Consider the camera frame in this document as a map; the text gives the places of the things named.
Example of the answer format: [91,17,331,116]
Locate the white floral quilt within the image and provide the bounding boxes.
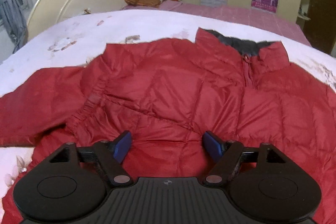
[1,10,335,194]

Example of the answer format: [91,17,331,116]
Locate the brown wooden door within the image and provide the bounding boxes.
[303,0,335,54]

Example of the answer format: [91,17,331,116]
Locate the pink checked bed sheet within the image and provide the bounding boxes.
[123,1,311,47]

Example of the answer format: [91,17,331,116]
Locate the red puffer down jacket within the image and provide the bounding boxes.
[1,30,335,223]

